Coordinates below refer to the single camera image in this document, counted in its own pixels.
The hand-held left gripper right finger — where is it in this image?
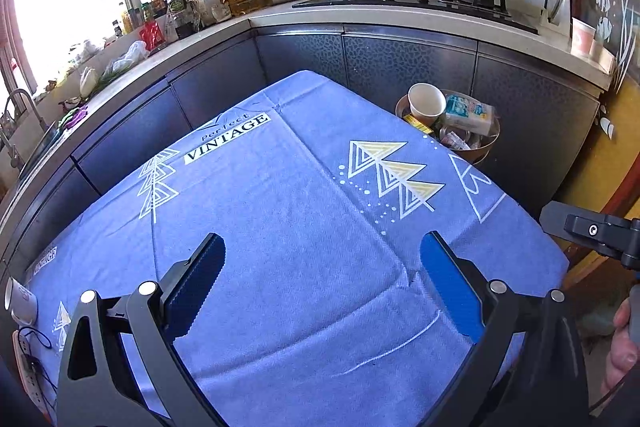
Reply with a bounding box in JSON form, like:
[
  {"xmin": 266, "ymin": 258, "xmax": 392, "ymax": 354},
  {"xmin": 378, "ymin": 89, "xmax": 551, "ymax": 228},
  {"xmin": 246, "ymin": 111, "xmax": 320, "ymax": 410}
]
[{"xmin": 420, "ymin": 231, "xmax": 592, "ymax": 427}]

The white mug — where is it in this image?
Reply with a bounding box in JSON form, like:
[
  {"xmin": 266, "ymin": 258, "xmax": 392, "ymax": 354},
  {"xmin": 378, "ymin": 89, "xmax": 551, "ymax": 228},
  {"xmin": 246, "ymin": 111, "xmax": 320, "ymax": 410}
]
[{"xmin": 3, "ymin": 276, "xmax": 39, "ymax": 326}]

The black gas stove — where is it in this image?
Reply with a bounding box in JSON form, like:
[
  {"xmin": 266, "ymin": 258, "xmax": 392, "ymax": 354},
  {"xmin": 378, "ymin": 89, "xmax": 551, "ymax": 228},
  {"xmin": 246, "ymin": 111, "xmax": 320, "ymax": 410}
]
[{"xmin": 292, "ymin": 0, "xmax": 542, "ymax": 36}]

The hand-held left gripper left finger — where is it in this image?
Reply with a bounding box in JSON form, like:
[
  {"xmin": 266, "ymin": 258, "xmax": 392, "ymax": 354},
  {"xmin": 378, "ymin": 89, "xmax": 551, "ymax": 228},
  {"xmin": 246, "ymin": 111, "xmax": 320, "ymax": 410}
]
[{"xmin": 56, "ymin": 232, "xmax": 228, "ymax": 427}]

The pink paper cup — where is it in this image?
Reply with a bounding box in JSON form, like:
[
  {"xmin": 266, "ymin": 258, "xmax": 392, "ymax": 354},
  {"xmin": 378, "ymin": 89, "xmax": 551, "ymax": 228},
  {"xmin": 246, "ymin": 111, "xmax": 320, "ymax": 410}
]
[{"xmin": 571, "ymin": 17, "xmax": 597, "ymax": 57}]

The row of seasoning bottles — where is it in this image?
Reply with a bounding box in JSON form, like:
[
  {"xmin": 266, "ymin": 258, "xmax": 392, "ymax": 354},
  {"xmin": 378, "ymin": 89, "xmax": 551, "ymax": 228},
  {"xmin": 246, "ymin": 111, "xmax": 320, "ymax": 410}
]
[{"xmin": 110, "ymin": 0, "xmax": 189, "ymax": 43}]

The white power strip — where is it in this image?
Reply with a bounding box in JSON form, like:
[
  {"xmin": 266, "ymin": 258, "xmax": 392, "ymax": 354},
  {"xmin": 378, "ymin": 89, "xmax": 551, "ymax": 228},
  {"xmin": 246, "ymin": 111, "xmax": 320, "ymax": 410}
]
[{"xmin": 10, "ymin": 329, "xmax": 57, "ymax": 414}]

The purple cloth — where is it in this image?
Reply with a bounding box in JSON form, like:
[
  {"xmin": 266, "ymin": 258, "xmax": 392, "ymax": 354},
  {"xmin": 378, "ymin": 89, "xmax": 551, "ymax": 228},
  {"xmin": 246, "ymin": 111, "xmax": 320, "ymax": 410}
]
[{"xmin": 58, "ymin": 106, "xmax": 89, "ymax": 128}]

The white green soft packet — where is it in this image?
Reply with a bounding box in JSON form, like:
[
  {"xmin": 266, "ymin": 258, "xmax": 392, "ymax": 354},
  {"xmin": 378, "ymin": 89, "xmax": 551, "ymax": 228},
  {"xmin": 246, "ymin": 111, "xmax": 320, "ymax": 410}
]
[{"xmin": 442, "ymin": 94, "xmax": 496, "ymax": 134}]

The white vegetable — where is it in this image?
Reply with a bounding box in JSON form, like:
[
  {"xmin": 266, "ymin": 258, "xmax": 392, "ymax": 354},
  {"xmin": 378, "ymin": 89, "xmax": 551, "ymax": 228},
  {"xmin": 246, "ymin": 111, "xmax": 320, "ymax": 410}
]
[{"xmin": 78, "ymin": 66, "xmax": 101, "ymax": 100}]

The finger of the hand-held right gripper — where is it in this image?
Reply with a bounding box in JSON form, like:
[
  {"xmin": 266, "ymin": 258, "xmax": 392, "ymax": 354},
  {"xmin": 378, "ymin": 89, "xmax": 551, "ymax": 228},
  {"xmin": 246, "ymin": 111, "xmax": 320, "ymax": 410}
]
[{"xmin": 540, "ymin": 201, "xmax": 609, "ymax": 254}]

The white plastic jug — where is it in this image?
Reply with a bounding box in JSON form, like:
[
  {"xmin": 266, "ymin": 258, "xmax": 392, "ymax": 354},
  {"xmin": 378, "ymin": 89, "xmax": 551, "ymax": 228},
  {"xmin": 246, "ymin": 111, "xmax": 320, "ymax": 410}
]
[{"xmin": 188, "ymin": 0, "xmax": 222, "ymax": 24}]

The small white container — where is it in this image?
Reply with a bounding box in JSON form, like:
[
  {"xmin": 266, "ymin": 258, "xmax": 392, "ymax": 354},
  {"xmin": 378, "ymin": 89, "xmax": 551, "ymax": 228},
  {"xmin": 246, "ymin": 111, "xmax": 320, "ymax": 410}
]
[{"xmin": 589, "ymin": 38, "xmax": 616, "ymax": 72}]

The white plastic bag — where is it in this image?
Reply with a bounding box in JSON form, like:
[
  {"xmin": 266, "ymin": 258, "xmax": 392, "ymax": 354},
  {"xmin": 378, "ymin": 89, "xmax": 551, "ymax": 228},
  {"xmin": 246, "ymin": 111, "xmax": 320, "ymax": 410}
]
[{"xmin": 102, "ymin": 40, "xmax": 151, "ymax": 78}]

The person's right hand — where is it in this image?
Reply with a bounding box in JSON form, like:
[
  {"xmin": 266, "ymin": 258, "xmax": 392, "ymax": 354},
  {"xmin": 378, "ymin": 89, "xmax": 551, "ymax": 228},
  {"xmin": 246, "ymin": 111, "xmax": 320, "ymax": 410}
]
[{"xmin": 602, "ymin": 295, "xmax": 640, "ymax": 396}]

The white paper cup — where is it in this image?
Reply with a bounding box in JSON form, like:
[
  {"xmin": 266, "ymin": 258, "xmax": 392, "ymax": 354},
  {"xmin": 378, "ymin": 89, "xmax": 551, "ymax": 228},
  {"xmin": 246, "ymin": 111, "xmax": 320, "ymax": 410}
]
[{"xmin": 407, "ymin": 83, "xmax": 447, "ymax": 128}]

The red plastic bag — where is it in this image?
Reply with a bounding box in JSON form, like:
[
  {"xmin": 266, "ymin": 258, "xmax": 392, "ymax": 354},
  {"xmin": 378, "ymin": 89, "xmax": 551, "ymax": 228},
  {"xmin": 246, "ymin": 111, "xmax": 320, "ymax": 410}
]
[{"xmin": 138, "ymin": 20, "xmax": 166, "ymax": 53}]

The steel faucet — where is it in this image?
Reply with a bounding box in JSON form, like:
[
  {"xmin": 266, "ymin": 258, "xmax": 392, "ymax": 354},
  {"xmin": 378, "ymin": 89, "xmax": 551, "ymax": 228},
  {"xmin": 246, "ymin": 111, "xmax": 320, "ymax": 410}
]
[{"xmin": 0, "ymin": 88, "xmax": 49, "ymax": 171}]

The black cable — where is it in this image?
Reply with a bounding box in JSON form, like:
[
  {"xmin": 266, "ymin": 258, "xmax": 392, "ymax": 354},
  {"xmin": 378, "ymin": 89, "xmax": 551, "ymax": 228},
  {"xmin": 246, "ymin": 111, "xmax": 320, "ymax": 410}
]
[{"xmin": 19, "ymin": 326, "xmax": 59, "ymax": 410}]

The blue printed tablecloth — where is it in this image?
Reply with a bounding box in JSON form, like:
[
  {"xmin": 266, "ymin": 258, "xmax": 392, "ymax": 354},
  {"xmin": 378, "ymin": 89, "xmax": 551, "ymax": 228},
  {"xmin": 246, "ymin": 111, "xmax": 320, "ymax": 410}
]
[{"xmin": 10, "ymin": 69, "xmax": 572, "ymax": 427}]

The kitchen counter with dark doors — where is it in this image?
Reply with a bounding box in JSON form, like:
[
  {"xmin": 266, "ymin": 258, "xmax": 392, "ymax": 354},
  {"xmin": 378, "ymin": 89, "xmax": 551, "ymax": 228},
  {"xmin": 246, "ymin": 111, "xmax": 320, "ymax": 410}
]
[{"xmin": 0, "ymin": 0, "xmax": 615, "ymax": 270}]

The beige round waste bin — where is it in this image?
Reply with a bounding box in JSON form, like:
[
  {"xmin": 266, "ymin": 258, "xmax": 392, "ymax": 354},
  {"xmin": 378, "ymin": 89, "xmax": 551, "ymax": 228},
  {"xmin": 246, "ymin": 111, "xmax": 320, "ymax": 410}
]
[{"xmin": 395, "ymin": 83, "xmax": 502, "ymax": 166}]

